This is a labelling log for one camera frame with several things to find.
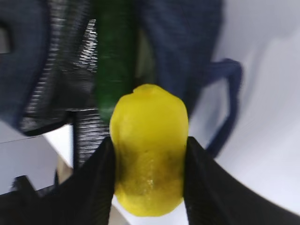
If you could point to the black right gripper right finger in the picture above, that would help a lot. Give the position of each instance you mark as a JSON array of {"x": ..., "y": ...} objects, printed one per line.
[{"x": 213, "y": 197}]

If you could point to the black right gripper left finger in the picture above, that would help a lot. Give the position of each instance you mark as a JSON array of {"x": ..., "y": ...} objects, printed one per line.
[{"x": 85, "y": 198}]

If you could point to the yellow lemon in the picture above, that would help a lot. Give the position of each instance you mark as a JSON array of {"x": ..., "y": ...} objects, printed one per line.
[{"x": 149, "y": 132}]

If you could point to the dark blue lunch bag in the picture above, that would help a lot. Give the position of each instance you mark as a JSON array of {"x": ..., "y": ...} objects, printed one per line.
[{"x": 49, "y": 70}]

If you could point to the green cucumber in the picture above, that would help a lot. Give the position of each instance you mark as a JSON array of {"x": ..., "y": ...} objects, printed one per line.
[{"x": 116, "y": 53}]

